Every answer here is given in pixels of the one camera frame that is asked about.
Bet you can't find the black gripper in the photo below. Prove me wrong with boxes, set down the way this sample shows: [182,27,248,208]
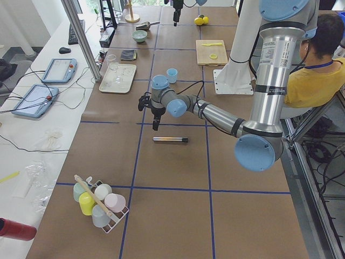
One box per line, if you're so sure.
[172,0,184,26]
[138,92,166,131]

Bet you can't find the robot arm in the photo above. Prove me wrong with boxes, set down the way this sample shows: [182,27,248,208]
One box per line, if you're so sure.
[164,0,207,26]
[138,1,319,172]

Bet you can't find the yellow lemon far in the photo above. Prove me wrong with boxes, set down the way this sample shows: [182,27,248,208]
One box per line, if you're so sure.
[194,17,204,26]

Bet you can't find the yellow lemon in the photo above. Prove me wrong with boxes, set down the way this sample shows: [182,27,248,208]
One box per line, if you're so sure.
[203,16,209,24]
[194,17,204,26]

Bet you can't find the yellow lemon near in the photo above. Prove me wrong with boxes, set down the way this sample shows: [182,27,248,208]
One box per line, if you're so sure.
[203,16,209,24]

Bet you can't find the wooden cup tree stand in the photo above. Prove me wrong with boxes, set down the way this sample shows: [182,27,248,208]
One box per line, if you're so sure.
[125,0,140,23]

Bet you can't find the light blue paper cup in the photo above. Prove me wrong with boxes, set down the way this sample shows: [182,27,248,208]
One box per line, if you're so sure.
[166,68,178,84]

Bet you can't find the white upturned cup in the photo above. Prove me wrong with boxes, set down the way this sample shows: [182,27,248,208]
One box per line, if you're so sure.
[94,183,112,201]

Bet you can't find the pink upturned cup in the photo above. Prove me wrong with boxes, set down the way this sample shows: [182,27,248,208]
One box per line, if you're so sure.
[104,193,126,213]

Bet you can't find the pale green upturned cup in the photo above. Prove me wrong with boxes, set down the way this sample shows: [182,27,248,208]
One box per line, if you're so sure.
[73,182,86,202]

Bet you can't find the yellow upturned cup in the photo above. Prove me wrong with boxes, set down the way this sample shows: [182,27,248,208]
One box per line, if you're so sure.
[78,192,96,216]

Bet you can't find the pale blue upturned cup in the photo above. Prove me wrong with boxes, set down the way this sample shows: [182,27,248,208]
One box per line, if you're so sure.
[92,205,110,228]

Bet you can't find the steel ice scoop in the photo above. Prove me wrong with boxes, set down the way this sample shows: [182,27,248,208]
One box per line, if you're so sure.
[135,21,160,31]

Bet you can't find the green bowl of ice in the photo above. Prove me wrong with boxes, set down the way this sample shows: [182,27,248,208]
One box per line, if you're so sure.
[132,30,148,43]

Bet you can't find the bamboo cutting board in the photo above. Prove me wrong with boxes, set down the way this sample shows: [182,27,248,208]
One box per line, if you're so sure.
[196,39,228,66]

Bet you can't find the yellow plastic knife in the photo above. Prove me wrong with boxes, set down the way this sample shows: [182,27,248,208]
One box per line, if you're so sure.
[201,42,223,46]

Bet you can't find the folded grey cloth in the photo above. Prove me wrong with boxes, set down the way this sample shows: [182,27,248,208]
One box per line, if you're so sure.
[120,49,137,61]

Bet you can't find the cream bear serving tray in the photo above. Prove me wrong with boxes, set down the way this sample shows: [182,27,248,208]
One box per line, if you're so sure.
[99,63,136,94]

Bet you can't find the clear wine glass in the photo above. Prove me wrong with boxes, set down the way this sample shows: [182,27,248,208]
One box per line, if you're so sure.
[106,54,121,84]

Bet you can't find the black keyboard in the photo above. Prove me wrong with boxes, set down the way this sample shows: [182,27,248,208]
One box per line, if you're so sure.
[67,19,86,45]

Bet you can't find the upper teach pendant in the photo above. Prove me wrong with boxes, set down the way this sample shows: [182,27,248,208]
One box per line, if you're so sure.
[41,58,77,84]

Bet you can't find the teach pendant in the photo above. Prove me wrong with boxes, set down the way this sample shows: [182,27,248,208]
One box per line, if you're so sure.
[11,84,59,118]
[41,58,77,84]

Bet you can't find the black computer mouse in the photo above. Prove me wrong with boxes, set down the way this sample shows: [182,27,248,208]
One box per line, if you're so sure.
[59,47,71,54]

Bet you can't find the lower teach pendant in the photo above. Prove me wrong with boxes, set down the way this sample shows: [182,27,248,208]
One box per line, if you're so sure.
[11,84,59,118]

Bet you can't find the person in yellow shirt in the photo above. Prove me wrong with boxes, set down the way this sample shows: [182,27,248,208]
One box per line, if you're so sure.
[284,14,344,108]

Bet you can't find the red bottle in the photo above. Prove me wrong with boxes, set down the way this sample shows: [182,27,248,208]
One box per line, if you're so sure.
[1,218,37,241]

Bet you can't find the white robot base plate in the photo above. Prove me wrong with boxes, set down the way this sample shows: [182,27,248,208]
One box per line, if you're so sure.
[213,67,253,95]

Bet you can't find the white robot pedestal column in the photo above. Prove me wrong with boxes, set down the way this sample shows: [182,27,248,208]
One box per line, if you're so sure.
[215,0,266,90]

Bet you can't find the wooden rack handle rod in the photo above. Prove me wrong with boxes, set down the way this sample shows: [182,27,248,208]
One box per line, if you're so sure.
[74,174,113,217]

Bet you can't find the white wire cup rack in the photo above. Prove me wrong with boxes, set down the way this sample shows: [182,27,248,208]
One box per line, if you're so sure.
[73,175,129,234]

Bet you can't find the aluminium frame post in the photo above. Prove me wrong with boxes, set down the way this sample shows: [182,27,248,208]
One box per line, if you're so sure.
[61,0,102,82]

